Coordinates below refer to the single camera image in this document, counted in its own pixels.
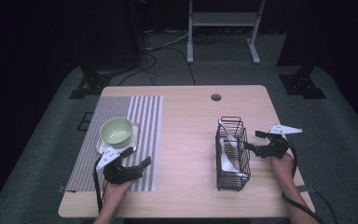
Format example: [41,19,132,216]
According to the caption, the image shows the grey floor cable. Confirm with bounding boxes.
[144,31,190,52]

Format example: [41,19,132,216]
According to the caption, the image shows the white metal stand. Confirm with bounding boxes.
[186,0,267,65]

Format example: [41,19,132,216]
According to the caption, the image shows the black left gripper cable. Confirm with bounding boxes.
[92,157,104,215]

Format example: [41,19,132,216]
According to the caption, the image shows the black stand base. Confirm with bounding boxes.
[278,63,327,100]
[68,62,113,100]

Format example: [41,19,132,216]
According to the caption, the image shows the thin black cable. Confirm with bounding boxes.
[311,188,338,224]

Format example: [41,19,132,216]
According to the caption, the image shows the person's left hand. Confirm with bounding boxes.
[102,178,135,204]

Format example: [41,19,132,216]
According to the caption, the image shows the person's right hand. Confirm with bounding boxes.
[269,152,296,183]

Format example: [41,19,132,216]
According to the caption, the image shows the black wire rack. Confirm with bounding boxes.
[214,116,253,192]

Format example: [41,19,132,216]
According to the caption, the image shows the white square plate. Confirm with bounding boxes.
[96,120,141,156]

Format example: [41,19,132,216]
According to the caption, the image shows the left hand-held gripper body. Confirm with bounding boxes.
[95,147,142,185]

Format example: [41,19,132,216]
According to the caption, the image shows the green bowl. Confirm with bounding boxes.
[99,117,134,149]

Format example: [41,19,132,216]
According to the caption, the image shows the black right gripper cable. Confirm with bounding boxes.
[280,141,329,224]

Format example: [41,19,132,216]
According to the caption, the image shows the grey striped placemat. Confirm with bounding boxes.
[64,95,164,192]

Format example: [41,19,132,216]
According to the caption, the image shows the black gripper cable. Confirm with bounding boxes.
[92,157,104,215]
[280,141,329,224]

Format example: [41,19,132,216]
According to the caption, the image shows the floor hatch frame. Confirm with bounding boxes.
[76,111,94,132]

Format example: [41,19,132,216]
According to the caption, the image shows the black floor cable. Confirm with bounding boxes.
[117,46,197,87]

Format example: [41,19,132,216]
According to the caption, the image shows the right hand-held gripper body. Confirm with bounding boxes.
[257,124,303,160]

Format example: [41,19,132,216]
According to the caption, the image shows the white ceramic spoon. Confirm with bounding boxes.
[221,157,249,179]
[218,137,231,166]
[218,119,239,148]

